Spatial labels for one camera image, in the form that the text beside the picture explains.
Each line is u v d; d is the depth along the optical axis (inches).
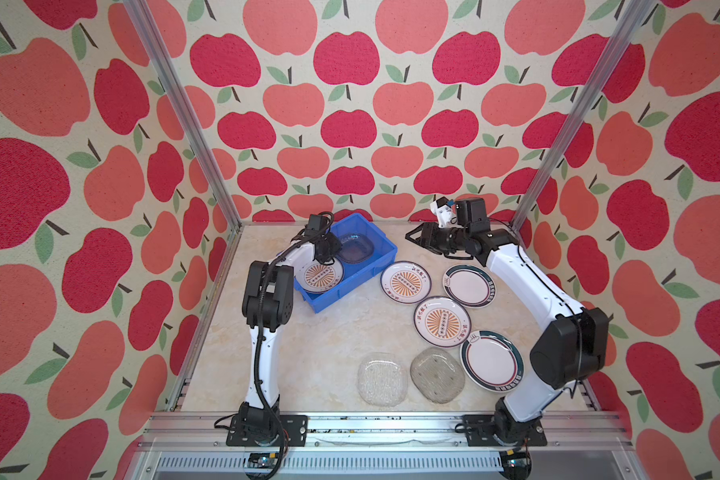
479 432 28.9
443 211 30.2
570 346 17.9
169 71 31.1
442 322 36.7
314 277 40.9
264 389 25.0
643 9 26.7
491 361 34.6
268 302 23.8
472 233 25.5
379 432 30.1
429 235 28.7
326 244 37.7
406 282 40.9
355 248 45.7
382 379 32.6
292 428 29.7
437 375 33.0
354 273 37.5
